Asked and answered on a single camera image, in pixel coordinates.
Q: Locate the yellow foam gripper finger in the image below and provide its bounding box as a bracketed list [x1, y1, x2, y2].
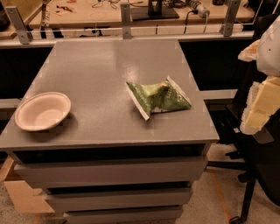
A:
[238, 39, 260, 62]
[240, 76, 280, 135]

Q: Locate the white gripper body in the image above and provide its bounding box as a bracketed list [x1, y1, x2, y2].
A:
[256, 16, 280, 77]

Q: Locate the green jalapeno chip bag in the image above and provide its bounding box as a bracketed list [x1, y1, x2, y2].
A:
[126, 76, 192, 121]

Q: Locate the white paper bowl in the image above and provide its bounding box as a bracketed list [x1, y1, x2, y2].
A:
[14, 92, 72, 131]

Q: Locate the black office chair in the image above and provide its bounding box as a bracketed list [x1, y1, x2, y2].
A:
[207, 13, 280, 224]

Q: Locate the white power strip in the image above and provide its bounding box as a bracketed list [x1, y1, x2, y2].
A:
[188, 0, 210, 18]

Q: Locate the black monitor stand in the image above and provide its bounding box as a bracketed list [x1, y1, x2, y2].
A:
[130, 0, 179, 21]

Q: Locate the grey drawer cabinet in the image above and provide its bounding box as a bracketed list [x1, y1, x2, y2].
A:
[0, 40, 218, 224]

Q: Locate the light wooden board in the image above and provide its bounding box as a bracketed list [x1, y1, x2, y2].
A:
[0, 157, 54, 224]

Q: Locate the wooden workbench with rail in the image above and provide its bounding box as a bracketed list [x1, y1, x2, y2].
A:
[0, 0, 256, 49]

